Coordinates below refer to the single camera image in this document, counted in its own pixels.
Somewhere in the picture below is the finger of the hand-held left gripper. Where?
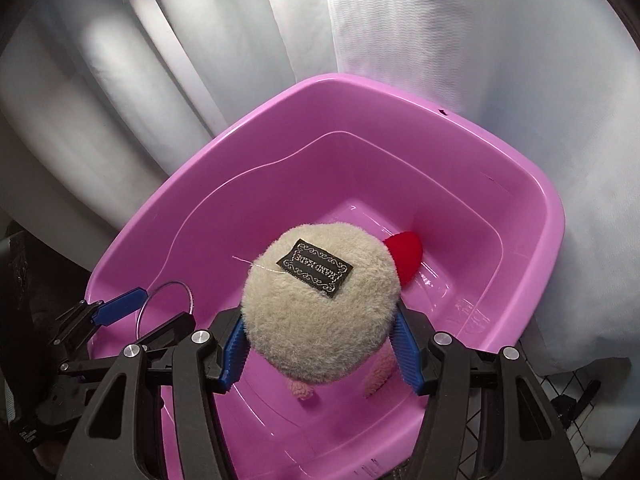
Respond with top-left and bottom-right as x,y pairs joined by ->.
50,287 -> 149,347
134,312 -> 197,358

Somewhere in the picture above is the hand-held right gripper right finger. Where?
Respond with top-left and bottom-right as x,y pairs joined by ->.
394,305 -> 583,480

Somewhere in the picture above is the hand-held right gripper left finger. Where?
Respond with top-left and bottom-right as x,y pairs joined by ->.
57,307 -> 247,480

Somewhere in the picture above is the silver bangle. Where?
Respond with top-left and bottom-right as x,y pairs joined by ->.
136,279 -> 194,347

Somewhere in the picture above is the beige plush pompom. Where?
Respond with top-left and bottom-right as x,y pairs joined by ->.
240,220 -> 403,387

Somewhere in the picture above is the pink strawberry plush headband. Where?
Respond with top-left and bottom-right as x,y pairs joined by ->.
284,231 -> 424,402

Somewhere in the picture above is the pink plastic basin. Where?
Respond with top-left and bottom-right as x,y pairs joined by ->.
84,73 -> 566,480

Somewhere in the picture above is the white checked tablecloth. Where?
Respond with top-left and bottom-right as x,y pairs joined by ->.
515,340 -> 622,461

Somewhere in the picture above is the white curtain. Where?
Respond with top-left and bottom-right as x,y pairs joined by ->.
0,0 -> 640,366

